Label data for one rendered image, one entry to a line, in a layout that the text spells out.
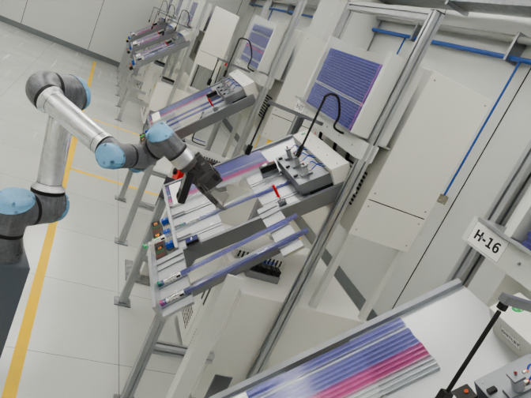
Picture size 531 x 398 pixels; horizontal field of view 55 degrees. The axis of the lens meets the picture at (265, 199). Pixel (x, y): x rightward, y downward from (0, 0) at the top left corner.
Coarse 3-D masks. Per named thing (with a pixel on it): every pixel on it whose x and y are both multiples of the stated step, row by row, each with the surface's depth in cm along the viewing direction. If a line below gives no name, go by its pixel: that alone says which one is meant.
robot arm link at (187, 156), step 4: (188, 148) 160; (184, 152) 158; (188, 152) 159; (192, 152) 161; (180, 156) 158; (184, 156) 158; (188, 156) 159; (192, 156) 160; (172, 160) 163; (176, 160) 158; (180, 160) 158; (184, 160) 158; (188, 160) 159; (192, 160) 160; (176, 164) 159; (180, 164) 159; (184, 164) 159; (188, 164) 160; (176, 168) 162; (180, 168) 160
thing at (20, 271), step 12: (24, 252) 181; (0, 264) 169; (12, 264) 172; (24, 264) 175; (0, 276) 170; (12, 276) 172; (24, 276) 174; (0, 288) 172; (12, 288) 174; (0, 300) 174; (12, 300) 176; (0, 312) 176; (12, 312) 178; (0, 324) 178; (0, 336) 180; (0, 348) 182
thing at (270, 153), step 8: (280, 144) 258; (288, 144) 255; (264, 152) 254; (272, 152) 251; (280, 152) 248; (272, 160) 243; (256, 176) 233; (272, 176) 227; (280, 176) 226; (256, 184) 226; (264, 184) 223; (288, 184) 216; (272, 192) 215; (280, 192) 212; (288, 192) 210; (296, 192) 208; (264, 200) 211; (272, 200) 209; (288, 200) 204; (296, 200) 202
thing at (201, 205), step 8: (192, 200) 232; (200, 200) 229; (208, 200) 227; (176, 208) 229; (184, 208) 226; (192, 208) 223; (200, 208) 221; (208, 208) 219; (176, 216) 220; (184, 216) 219; (192, 216) 217; (216, 216) 211; (176, 224) 215; (200, 224) 209; (208, 224) 207; (216, 224) 205; (184, 232) 207; (192, 232) 205; (200, 232) 203; (208, 232) 201; (216, 232) 199; (184, 240) 201
